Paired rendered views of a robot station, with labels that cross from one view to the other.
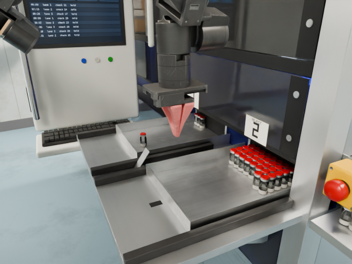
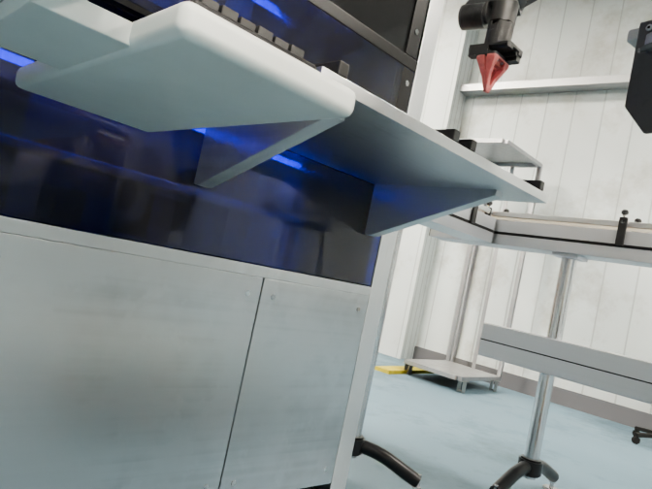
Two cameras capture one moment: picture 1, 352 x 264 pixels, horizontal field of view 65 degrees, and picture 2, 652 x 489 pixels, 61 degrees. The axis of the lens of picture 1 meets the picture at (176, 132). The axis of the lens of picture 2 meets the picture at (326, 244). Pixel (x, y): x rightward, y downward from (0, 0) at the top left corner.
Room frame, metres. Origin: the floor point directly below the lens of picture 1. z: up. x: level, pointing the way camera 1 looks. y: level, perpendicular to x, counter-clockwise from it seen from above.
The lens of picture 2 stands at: (1.14, 1.07, 0.62)
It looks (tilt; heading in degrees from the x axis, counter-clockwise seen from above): 2 degrees up; 251
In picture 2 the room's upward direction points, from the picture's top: 12 degrees clockwise
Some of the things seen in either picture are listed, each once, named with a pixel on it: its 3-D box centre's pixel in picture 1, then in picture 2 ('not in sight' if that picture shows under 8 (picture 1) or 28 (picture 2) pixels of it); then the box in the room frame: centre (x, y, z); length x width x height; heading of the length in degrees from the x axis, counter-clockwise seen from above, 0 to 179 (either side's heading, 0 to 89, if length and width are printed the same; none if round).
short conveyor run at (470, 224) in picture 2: not in sight; (429, 199); (0.26, -0.59, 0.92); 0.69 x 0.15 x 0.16; 25
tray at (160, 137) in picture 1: (170, 133); not in sight; (0.93, 0.02, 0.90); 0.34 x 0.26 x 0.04; 116
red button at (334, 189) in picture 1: (337, 189); not in sight; (0.43, -0.30, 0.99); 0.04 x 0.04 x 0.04; 25
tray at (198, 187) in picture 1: (223, 178); not in sight; (0.63, -0.13, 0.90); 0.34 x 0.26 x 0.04; 115
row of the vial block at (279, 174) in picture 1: (256, 166); not in sight; (0.68, -0.23, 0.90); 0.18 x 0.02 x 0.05; 26
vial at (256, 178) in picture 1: (257, 180); not in sight; (0.61, -0.21, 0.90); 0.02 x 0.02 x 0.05
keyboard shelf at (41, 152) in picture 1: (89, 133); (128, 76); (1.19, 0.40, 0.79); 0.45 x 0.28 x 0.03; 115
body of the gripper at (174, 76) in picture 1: (174, 74); (498, 41); (0.49, 0.00, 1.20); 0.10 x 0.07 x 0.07; 115
